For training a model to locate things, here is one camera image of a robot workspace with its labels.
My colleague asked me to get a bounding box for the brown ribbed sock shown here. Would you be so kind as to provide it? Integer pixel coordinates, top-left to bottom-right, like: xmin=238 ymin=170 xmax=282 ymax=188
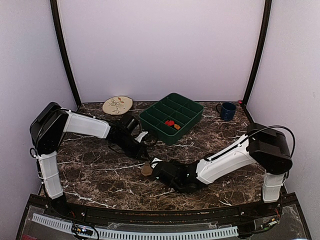
xmin=140 ymin=162 xmax=153 ymax=177

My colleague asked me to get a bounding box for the green divided organizer tray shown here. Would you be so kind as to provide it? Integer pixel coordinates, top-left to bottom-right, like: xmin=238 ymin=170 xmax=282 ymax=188
xmin=139 ymin=92 xmax=204 ymax=146

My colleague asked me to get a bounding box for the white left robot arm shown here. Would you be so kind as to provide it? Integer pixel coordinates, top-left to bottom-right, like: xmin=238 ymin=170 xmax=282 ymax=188
xmin=29 ymin=102 xmax=151 ymax=218

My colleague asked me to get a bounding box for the round wooden slice plate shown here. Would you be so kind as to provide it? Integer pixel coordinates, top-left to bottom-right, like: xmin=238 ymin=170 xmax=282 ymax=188
xmin=102 ymin=96 xmax=133 ymax=116

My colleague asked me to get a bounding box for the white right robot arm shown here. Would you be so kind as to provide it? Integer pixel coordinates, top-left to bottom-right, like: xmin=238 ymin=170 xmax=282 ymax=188
xmin=150 ymin=122 xmax=295 ymax=217

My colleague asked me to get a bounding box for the red yellow argyle sock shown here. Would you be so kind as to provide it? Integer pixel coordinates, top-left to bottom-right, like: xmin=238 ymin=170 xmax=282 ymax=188
xmin=164 ymin=120 xmax=181 ymax=131

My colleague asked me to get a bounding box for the black front table rail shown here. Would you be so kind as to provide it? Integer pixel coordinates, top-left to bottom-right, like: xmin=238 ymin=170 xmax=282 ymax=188
xmin=27 ymin=194 xmax=298 ymax=227

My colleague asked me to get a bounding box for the white slotted cable duct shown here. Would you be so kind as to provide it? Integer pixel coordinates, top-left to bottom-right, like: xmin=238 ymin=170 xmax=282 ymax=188
xmin=31 ymin=213 xmax=239 ymax=240

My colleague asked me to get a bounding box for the black right corner post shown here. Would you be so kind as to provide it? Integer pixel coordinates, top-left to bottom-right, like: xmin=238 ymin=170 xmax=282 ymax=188
xmin=242 ymin=0 xmax=272 ymax=108

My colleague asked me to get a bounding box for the black corner post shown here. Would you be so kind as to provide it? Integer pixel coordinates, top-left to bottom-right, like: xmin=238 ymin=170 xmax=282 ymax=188
xmin=242 ymin=0 xmax=272 ymax=108
xmin=49 ymin=0 xmax=82 ymax=108

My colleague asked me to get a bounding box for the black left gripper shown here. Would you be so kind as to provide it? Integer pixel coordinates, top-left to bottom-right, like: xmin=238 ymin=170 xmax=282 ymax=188
xmin=113 ymin=134 xmax=150 ymax=161

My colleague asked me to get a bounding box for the dark blue mug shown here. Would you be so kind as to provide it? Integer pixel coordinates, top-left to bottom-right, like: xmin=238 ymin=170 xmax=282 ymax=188
xmin=215 ymin=102 xmax=237 ymax=122

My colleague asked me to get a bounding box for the black left corner post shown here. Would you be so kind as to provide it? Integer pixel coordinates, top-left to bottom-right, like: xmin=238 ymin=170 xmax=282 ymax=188
xmin=49 ymin=0 xmax=82 ymax=108

